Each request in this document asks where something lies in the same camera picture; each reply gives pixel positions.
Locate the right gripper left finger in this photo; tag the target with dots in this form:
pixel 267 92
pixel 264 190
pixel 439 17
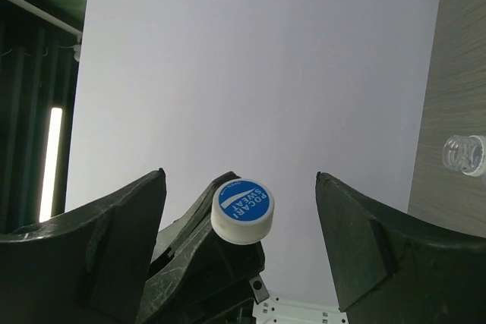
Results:
pixel 88 265

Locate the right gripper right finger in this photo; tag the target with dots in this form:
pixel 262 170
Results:
pixel 390 267

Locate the clear unlabelled plastic bottle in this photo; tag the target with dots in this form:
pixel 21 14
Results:
pixel 465 154

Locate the white blue bottle cap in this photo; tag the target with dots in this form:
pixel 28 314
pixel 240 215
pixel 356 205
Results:
pixel 242 211

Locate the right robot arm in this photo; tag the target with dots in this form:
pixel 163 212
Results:
pixel 197 277

